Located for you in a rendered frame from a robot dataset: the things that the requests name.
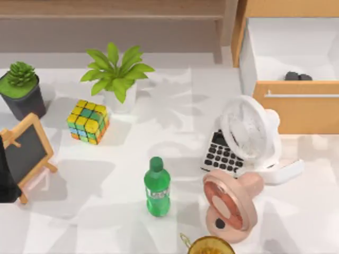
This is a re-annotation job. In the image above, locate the white calculator with black keys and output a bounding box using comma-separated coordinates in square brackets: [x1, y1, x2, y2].
[200, 129, 246, 179]

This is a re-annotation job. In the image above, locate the green bottle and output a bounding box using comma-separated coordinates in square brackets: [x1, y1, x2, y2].
[144, 156, 172, 218]

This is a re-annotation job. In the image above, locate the leafy plant in white pot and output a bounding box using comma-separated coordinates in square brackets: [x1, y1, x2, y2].
[80, 42, 156, 114]

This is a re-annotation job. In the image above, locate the white desk fan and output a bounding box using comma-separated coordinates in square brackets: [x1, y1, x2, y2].
[217, 95, 306, 186]

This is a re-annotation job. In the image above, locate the colourful puzzle cube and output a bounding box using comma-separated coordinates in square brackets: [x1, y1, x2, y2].
[66, 99, 110, 146]

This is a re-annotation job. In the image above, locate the pink desk fan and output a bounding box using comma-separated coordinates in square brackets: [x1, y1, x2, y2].
[202, 169, 265, 243]

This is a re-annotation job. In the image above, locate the wooden open shelf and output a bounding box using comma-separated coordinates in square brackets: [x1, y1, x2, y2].
[0, 0, 238, 64]

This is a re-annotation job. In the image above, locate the gold trophy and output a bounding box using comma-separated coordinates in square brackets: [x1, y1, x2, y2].
[180, 233, 236, 254]

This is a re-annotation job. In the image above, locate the pale wooden drawer front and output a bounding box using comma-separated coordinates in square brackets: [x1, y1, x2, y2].
[253, 80, 339, 135]

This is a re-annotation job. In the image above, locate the black object in drawer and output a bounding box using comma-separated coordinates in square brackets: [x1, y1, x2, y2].
[284, 71, 313, 81]

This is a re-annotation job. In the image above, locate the pulled-out white drawer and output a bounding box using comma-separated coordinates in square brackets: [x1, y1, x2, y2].
[240, 17, 339, 96]

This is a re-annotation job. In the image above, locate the framed blackboard on wooden easel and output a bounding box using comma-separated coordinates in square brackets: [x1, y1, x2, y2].
[0, 112, 58, 204]

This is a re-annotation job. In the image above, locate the succulent in dark grey pot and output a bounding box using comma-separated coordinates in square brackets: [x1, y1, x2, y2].
[0, 61, 47, 121]

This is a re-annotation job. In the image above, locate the wooden cupboard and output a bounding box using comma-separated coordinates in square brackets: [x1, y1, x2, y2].
[230, 0, 339, 68]

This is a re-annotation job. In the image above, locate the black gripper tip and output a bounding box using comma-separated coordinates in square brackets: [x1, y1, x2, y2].
[0, 135, 23, 204]

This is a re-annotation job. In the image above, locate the long metal handle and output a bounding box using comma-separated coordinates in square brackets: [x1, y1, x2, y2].
[265, 90, 339, 99]

